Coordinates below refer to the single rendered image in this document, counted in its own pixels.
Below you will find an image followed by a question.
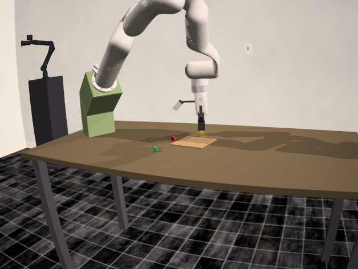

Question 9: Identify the tan mat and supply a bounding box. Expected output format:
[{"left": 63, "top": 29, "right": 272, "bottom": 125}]
[{"left": 171, "top": 136, "right": 216, "bottom": 149}]

